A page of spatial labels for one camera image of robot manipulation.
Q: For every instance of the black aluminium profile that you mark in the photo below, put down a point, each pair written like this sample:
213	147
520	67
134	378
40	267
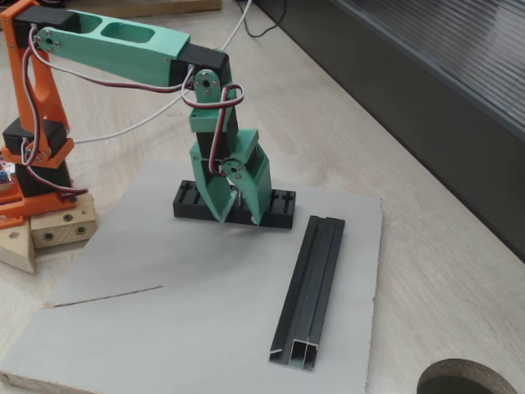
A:
311	287

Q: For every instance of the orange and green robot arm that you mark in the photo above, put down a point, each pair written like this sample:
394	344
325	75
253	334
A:
123	53

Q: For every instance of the black slotted holder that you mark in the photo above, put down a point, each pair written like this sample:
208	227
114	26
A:
188	209

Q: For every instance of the wooden mounting block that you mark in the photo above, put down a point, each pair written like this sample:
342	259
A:
61	230

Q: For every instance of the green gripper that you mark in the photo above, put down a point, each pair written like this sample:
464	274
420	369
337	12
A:
203	173

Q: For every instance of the grey chipboard panel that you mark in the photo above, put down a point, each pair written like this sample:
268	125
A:
164	328

